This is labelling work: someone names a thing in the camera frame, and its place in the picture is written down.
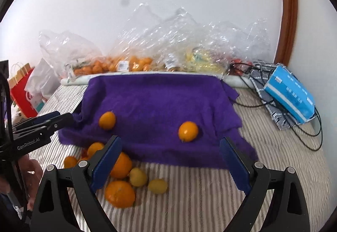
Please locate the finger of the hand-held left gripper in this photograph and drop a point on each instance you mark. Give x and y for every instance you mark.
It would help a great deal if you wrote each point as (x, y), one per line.
(48, 116)
(64, 119)

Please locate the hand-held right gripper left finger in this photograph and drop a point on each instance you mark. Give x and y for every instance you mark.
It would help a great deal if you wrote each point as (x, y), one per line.
(108, 163)

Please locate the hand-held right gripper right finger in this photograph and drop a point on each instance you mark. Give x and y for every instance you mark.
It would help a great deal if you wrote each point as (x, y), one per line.
(234, 161)

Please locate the large orange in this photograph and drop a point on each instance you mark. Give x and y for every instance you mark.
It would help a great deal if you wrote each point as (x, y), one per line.
(123, 166)

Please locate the round orange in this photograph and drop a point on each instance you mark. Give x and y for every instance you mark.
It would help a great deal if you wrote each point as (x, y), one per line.
(188, 130)
(94, 148)

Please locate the dimpled mandarin orange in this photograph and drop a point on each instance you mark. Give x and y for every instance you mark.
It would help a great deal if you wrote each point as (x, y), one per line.
(119, 194)

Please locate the small yellow-green fruit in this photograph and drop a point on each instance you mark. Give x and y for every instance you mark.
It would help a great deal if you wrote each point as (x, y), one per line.
(137, 176)

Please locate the small orange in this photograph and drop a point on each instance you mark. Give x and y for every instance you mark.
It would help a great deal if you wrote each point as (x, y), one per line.
(70, 161)

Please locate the oval orange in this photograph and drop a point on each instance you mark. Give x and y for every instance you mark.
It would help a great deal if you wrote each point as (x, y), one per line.
(107, 120)

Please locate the small yellow fruit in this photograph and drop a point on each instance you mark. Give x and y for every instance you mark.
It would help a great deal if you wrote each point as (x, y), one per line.
(157, 186)

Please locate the bagged yellow fruits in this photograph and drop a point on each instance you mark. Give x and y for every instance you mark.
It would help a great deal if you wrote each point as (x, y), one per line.
(202, 61)

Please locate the person's left hand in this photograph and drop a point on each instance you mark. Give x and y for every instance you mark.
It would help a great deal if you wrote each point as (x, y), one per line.
(31, 171)

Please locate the white floral fabric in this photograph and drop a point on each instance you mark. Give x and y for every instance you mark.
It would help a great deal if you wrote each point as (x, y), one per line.
(17, 113)

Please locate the red paper bag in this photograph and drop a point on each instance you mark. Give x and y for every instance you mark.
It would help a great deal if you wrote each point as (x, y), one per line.
(21, 98)

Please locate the white plastic bag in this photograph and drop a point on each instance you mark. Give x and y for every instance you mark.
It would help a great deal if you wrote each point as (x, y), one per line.
(42, 77)

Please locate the striped bed sheet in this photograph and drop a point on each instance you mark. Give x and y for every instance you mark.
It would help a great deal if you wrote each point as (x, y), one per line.
(197, 195)

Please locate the grey patterned packet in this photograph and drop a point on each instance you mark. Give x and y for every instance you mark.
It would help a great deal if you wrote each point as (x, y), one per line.
(279, 119)

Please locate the pile of bagged mandarins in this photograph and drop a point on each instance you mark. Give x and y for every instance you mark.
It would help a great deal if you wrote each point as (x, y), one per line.
(97, 66)
(137, 62)

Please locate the dark blue clothing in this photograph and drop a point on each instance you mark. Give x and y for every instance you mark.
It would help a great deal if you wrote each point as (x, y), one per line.
(8, 213)

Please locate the purple towel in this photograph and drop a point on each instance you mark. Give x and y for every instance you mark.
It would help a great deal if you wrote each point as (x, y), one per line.
(158, 105)

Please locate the blue tissue pack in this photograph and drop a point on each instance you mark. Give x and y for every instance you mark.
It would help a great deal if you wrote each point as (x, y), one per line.
(289, 92)

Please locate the bagged red tomatoes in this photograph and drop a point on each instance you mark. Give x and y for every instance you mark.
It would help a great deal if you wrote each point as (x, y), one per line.
(238, 62)

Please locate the crumpled clear plastic bag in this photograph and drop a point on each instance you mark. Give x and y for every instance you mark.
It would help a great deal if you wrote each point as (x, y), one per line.
(252, 37)
(137, 37)
(200, 37)

